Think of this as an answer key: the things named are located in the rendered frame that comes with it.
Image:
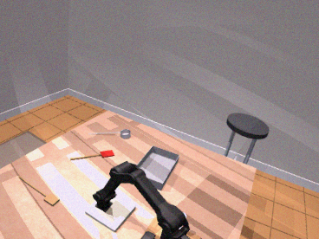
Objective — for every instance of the red spatula with wooden handle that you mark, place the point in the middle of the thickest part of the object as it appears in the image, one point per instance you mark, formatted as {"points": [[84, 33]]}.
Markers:
{"points": [[104, 154]]}

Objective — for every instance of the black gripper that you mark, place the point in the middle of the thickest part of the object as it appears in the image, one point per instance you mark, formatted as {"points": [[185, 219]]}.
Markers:
{"points": [[148, 235]]}

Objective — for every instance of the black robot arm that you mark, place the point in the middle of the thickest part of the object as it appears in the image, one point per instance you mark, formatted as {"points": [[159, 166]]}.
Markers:
{"points": [[169, 217]]}

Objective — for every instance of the light wooden board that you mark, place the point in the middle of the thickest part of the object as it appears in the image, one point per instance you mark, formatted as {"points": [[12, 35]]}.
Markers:
{"points": [[156, 229]]}

